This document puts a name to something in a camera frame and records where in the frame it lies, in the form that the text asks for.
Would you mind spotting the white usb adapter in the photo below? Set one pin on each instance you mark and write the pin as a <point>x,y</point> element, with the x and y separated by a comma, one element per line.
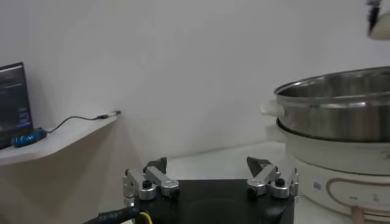
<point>111,114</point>

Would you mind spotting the white electric cooker base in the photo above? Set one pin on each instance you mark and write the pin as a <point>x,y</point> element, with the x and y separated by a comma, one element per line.
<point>335,158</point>

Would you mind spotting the blue computer mouse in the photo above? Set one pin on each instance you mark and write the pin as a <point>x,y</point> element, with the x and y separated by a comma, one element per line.
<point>27,139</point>

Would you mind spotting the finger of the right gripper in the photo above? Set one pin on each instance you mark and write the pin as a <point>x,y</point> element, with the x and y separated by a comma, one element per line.
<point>372,15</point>

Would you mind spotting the white side desk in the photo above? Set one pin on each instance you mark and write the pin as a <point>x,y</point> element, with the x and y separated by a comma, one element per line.
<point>61,137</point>

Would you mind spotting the perforated steel steamer basket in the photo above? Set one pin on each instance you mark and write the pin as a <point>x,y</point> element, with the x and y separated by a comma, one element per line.
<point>335,118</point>

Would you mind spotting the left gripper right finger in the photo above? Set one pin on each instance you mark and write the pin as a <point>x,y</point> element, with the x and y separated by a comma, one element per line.
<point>265,176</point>

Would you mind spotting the white steamed baozi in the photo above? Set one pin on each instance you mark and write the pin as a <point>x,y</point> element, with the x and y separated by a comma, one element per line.
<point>382,29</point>

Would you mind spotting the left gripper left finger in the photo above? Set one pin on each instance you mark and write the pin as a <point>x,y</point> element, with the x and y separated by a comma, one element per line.
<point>158,179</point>

